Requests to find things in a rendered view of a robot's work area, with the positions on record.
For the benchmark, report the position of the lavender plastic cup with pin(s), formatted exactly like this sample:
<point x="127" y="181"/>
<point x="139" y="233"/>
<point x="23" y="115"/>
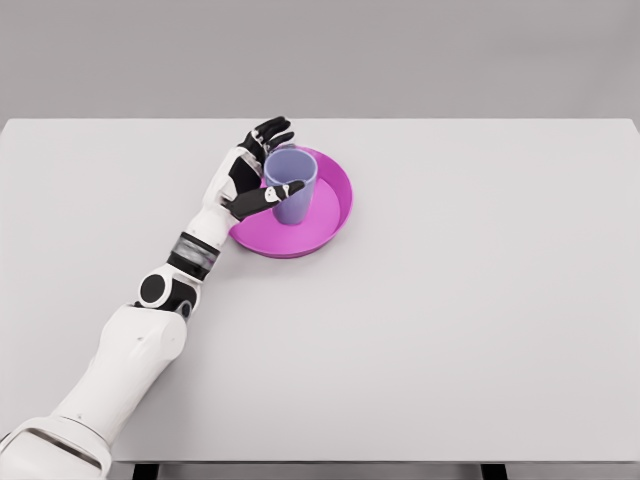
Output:
<point x="292" y="197"/>

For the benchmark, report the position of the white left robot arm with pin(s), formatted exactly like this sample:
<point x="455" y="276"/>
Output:
<point x="135" y="340"/>

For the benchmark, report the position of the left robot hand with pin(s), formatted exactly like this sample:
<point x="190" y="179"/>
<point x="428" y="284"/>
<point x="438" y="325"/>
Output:
<point x="242" y="175"/>

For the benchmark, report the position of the magenta round plate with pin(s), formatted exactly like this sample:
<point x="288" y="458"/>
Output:
<point x="330" y="210"/>

